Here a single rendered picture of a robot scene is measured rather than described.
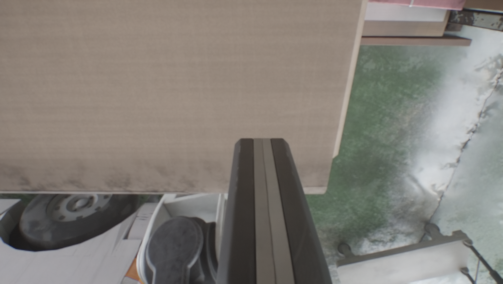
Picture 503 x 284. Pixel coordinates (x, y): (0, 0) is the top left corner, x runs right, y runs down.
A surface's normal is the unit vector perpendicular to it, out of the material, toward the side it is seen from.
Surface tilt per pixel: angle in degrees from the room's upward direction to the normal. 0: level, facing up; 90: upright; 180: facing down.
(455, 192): 0
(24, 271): 90
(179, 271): 72
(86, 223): 93
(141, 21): 0
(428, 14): 0
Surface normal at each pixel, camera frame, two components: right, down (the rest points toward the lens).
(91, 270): 0.00, -0.86
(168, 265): -0.24, -0.63
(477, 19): -1.00, 0.00
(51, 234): -0.02, -0.64
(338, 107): 0.00, 0.51
